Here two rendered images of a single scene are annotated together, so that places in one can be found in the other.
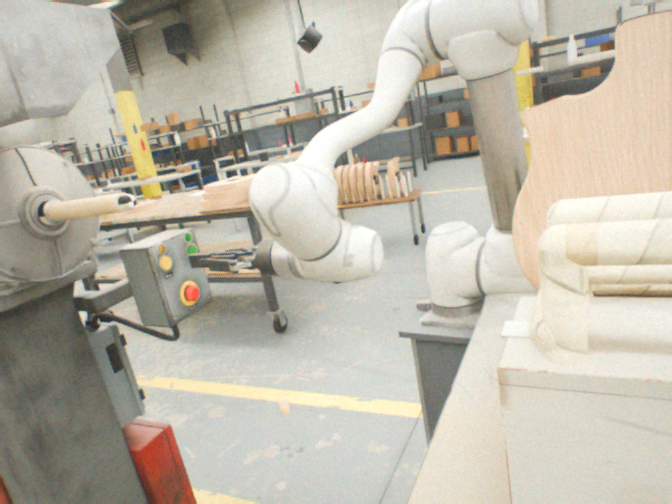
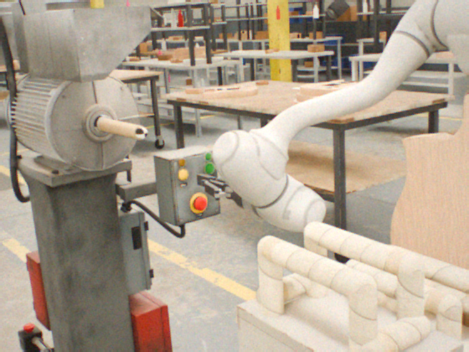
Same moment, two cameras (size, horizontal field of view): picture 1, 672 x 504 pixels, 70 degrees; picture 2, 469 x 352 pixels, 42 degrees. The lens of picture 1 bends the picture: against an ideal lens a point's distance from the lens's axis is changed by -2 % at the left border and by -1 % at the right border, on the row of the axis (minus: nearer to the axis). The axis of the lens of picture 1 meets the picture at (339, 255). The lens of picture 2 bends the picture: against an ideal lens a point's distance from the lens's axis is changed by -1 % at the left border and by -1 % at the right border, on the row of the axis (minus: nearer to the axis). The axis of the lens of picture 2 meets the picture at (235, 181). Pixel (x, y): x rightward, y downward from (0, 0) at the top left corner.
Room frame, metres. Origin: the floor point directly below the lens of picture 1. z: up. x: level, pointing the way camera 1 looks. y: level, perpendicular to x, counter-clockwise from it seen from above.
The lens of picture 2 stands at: (-0.37, -0.46, 1.50)
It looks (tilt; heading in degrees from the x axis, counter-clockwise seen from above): 15 degrees down; 26
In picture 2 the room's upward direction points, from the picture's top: 4 degrees counter-clockwise
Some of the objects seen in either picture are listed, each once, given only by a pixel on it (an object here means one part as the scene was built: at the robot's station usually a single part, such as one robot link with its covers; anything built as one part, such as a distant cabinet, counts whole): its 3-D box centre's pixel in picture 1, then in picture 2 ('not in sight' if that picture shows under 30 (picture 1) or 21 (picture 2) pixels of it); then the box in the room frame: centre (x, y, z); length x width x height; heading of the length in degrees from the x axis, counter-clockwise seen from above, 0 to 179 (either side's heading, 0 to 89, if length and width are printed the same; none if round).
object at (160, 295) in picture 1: (145, 291); (168, 192); (1.16, 0.50, 0.99); 0.24 x 0.21 x 0.26; 62
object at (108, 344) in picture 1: (83, 327); (121, 206); (1.15, 0.67, 0.93); 0.15 x 0.10 x 0.55; 62
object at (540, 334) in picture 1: (553, 311); (289, 287); (0.38, -0.18, 1.12); 0.11 x 0.03 x 0.03; 151
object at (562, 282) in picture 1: (563, 302); (270, 280); (0.34, -0.17, 1.15); 0.03 x 0.03 x 0.09
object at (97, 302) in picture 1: (122, 290); (151, 187); (1.11, 0.52, 1.02); 0.19 x 0.04 x 0.04; 152
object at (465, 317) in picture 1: (451, 305); not in sight; (1.31, -0.30, 0.73); 0.22 x 0.18 x 0.06; 54
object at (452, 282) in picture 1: (456, 261); not in sight; (1.30, -0.32, 0.87); 0.18 x 0.16 x 0.22; 49
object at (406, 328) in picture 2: not in sight; (394, 338); (0.29, -0.34, 1.12); 0.11 x 0.03 x 0.03; 151
